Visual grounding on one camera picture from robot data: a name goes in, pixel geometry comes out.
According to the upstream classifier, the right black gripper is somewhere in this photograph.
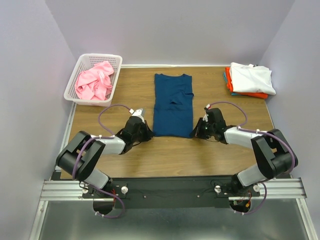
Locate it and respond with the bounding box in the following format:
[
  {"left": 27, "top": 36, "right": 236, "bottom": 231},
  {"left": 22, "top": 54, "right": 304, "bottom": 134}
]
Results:
[{"left": 189, "top": 117, "right": 215, "bottom": 140}]

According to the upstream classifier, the dark blue printed t-shirt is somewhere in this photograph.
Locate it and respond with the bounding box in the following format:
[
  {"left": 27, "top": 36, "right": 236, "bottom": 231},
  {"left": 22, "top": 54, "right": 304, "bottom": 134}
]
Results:
[{"left": 153, "top": 73, "right": 194, "bottom": 138}]

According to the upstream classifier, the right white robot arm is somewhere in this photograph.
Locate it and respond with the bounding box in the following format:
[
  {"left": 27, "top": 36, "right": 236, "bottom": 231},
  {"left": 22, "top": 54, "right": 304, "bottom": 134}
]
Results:
[{"left": 190, "top": 108, "right": 299, "bottom": 196}]

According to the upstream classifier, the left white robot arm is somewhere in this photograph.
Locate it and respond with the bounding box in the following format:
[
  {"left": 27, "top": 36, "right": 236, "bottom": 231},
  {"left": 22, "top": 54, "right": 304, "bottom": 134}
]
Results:
[{"left": 56, "top": 116, "right": 155, "bottom": 198}]

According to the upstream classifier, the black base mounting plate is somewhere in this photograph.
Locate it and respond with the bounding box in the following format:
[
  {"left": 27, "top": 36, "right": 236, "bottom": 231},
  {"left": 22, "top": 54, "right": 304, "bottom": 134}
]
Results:
[{"left": 88, "top": 175, "right": 250, "bottom": 210}]

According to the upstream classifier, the teal folded t-shirt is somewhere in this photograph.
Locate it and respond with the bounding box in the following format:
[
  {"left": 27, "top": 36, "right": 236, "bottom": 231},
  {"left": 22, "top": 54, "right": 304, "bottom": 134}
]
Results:
[{"left": 222, "top": 72, "right": 241, "bottom": 96}]

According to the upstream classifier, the orange folded t-shirt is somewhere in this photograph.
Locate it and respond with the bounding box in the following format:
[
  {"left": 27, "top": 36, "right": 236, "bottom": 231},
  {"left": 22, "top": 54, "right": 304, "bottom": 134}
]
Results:
[{"left": 224, "top": 66, "right": 268, "bottom": 100}]

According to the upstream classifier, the white folded t-shirt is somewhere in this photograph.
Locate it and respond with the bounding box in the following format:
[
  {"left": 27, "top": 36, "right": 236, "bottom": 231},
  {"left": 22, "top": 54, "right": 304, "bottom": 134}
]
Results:
[{"left": 229, "top": 62, "right": 276, "bottom": 96}]

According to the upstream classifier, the pink t-shirt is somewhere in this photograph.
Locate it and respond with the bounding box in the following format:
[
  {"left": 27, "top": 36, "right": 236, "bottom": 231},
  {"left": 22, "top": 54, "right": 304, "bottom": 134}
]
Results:
[{"left": 74, "top": 61, "right": 114, "bottom": 101}]

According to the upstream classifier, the white plastic laundry basket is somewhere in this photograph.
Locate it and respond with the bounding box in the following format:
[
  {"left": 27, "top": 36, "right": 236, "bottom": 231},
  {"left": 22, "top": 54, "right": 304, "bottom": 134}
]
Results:
[{"left": 63, "top": 53, "right": 123, "bottom": 107}]

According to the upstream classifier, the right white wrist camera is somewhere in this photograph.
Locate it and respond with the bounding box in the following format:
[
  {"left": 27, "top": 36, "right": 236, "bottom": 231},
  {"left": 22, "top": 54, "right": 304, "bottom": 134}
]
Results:
[{"left": 202, "top": 104, "right": 211, "bottom": 123}]

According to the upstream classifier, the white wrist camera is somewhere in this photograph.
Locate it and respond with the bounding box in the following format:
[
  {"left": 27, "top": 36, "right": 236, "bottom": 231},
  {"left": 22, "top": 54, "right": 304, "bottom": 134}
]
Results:
[
  {"left": 202, "top": 104, "right": 211, "bottom": 123},
  {"left": 129, "top": 108, "right": 146, "bottom": 120}
]

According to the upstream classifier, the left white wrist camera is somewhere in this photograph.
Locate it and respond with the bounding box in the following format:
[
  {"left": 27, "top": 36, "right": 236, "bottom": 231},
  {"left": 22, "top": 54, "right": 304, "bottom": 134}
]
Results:
[{"left": 129, "top": 108, "right": 146, "bottom": 120}]

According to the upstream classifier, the left aluminium side rail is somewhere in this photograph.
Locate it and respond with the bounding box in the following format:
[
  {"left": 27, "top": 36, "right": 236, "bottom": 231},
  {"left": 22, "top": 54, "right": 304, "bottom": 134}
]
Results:
[{"left": 54, "top": 102, "right": 77, "bottom": 172}]

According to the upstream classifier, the aluminium frame rail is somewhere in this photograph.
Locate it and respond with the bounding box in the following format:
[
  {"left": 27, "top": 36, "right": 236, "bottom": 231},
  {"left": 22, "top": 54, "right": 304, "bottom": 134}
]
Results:
[{"left": 40, "top": 178, "right": 307, "bottom": 202}]

